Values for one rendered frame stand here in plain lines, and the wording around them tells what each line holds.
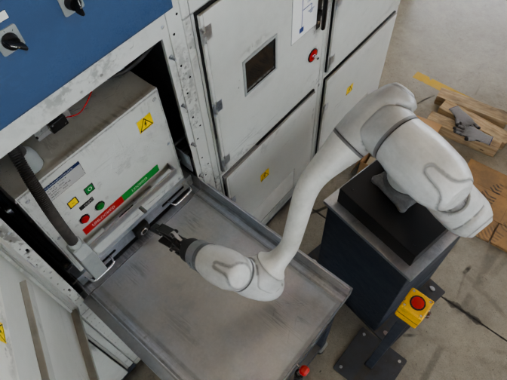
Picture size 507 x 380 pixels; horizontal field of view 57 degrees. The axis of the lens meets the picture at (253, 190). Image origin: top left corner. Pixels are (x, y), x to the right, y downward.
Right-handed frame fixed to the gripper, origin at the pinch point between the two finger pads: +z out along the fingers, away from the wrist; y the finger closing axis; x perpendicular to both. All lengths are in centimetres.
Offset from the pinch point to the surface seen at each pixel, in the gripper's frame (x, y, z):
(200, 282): -0.1, 22.9, -2.6
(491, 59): 267, 101, 27
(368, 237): 56, 48, -27
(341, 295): 27, 42, -38
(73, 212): -15.3, -22.7, 6.5
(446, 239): 74, 59, -47
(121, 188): 0.9, -17.2, 9.7
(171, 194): 16.7, 2.1, 19.5
